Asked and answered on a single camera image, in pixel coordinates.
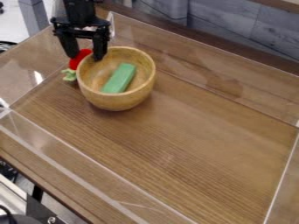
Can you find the clear acrylic corner bracket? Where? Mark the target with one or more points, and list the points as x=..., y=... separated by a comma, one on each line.
x=112, y=20

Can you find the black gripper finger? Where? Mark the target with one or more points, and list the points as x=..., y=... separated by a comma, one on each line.
x=101, y=47
x=70, y=44

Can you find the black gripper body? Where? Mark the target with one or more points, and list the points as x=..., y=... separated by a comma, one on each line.
x=94, y=27

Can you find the clear acrylic tray wall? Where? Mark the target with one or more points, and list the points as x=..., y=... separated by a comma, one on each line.
x=205, y=154

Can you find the green rectangular block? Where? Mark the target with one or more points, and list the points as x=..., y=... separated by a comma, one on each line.
x=120, y=79

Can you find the red plush strawberry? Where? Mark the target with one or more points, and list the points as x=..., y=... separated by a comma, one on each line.
x=74, y=64

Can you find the wooden bowl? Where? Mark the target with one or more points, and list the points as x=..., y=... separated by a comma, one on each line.
x=94, y=73

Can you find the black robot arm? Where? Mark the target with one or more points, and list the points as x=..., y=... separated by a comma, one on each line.
x=77, y=22

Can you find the black metal table bracket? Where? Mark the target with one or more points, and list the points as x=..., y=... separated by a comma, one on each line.
x=38, y=211

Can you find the grey post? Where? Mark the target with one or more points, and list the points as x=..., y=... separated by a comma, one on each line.
x=34, y=15

